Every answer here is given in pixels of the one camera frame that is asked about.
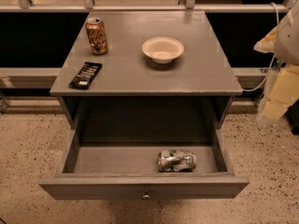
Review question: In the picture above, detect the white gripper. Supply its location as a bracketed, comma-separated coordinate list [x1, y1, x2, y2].
[253, 27, 299, 125]

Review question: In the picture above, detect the crushed silver green 7up can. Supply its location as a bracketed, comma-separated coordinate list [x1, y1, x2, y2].
[158, 149, 196, 172]

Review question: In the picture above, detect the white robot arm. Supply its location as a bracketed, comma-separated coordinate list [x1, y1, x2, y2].
[253, 2, 299, 125]

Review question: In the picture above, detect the small metal drawer knob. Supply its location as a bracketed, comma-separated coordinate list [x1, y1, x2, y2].
[142, 191, 150, 200]

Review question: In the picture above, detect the orange brown soda can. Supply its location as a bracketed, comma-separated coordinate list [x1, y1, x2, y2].
[86, 17, 108, 55]

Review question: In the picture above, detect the open grey top drawer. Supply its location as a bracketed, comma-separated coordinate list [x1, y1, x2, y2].
[39, 131, 249, 200]

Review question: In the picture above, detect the grey wooden cabinet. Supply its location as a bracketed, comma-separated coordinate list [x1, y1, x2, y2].
[50, 10, 243, 130]

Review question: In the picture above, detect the white paper bowl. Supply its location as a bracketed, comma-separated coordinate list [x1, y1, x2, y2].
[142, 37, 184, 64]

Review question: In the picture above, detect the black snack bar wrapper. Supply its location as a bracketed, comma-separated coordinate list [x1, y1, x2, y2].
[68, 62, 102, 90]

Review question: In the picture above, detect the white cable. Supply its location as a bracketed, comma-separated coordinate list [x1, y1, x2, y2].
[241, 1, 280, 93]

